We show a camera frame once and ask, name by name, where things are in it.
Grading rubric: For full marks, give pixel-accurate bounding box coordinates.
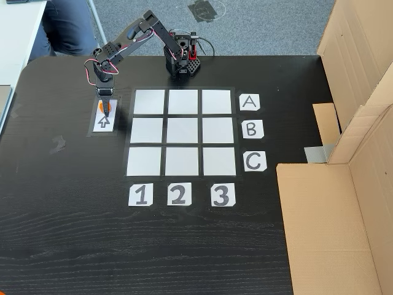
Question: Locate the paper sheet letter B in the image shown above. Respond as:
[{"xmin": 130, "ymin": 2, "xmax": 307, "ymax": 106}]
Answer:
[{"xmin": 241, "ymin": 119, "xmax": 265, "ymax": 140}]

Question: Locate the black floor tape patch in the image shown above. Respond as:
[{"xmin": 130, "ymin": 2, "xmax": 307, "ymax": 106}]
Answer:
[{"xmin": 187, "ymin": 0, "xmax": 220, "ymax": 24}]

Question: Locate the grey flat board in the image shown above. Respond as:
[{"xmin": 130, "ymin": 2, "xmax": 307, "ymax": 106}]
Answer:
[{"xmin": 0, "ymin": 84, "xmax": 15, "ymax": 132}]

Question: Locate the paper sheet number 1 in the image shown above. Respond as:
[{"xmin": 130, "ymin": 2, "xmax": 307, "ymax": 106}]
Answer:
[{"xmin": 128, "ymin": 183, "xmax": 154, "ymax": 207}]

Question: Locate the white metal desk leg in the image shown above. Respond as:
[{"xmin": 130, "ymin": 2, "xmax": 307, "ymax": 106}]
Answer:
[{"xmin": 87, "ymin": 0, "xmax": 112, "ymax": 57}]

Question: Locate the person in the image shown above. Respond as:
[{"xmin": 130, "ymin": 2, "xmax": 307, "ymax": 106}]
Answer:
[{"xmin": 28, "ymin": 0, "xmax": 98, "ymax": 58}]

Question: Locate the paper sheet letter C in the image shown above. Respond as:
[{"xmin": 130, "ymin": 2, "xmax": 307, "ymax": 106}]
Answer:
[{"xmin": 243, "ymin": 151, "xmax": 268, "ymax": 173}]

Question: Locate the grey duct tape strip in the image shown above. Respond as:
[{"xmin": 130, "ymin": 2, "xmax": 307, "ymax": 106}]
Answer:
[{"xmin": 303, "ymin": 143, "xmax": 336, "ymax": 164}]

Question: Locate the red black table clamp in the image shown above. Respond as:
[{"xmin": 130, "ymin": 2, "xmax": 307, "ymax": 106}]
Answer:
[{"xmin": 188, "ymin": 30, "xmax": 199, "ymax": 61}]

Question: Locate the red white servo wire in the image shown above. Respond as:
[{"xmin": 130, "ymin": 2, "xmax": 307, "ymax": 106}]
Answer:
[{"xmin": 84, "ymin": 57, "xmax": 120, "ymax": 87}]

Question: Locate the white arrow paper sheet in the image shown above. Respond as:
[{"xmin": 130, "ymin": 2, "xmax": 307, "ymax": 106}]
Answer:
[{"xmin": 91, "ymin": 98, "xmax": 118, "ymax": 134}]

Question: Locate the paper sheet number 3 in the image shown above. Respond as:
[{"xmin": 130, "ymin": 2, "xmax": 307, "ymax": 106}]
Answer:
[{"xmin": 210, "ymin": 183, "xmax": 237, "ymax": 207}]

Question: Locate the paper sheet number 2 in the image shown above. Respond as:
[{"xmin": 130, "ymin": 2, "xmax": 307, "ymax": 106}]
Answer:
[{"xmin": 166, "ymin": 182, "xmax": 193, "ymax": 207}]

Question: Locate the brown cardboard panel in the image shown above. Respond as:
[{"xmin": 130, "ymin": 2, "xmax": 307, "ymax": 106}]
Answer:
[
  {"xmin": 312, "ymin": 0, "xmax": 393, "ymax": 165},
  {"xmin": 276, "ymin": 104, "xmax": 393, "ymax": 295}
]

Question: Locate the paper sheet letter A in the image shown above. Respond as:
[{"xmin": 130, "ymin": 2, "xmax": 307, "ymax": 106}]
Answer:
[{"xmin": 239, "ymin": 94, "xmax": 261, "ymax": 112}]

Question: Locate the white nine-square grid sheet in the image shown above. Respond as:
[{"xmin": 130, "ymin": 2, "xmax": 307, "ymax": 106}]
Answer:
[{"xmin": 122, "ymin": 87, "xmax": 239, "ymax": 179}]

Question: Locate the black power cable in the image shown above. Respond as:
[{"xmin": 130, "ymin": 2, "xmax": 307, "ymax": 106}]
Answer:
[{"xmin": 196, "ymin": 36, "xmax": 216, "ymax": 57}]

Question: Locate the white desk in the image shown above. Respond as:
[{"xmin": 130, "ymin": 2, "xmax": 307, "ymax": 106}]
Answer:
[{"xmin": 0, "ymin": 0, "xmax": 48, "ymax": 86}]

